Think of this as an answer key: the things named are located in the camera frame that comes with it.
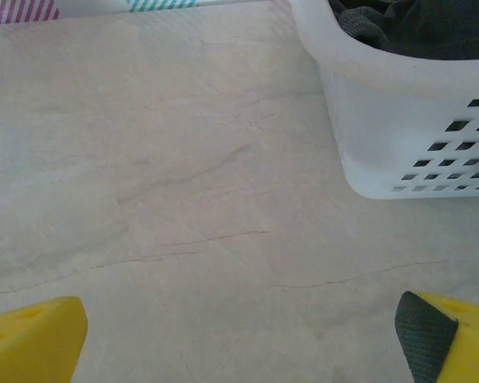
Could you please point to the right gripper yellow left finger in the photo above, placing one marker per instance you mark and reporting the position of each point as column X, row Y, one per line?
column 32, row 343

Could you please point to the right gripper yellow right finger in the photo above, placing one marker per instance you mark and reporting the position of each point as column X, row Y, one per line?
column 455, row 347

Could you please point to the black t-shirt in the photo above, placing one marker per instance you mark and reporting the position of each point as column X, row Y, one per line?
column 431, row 28

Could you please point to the white perforated plastic basket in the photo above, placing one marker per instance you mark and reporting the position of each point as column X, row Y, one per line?
column 383, row 119

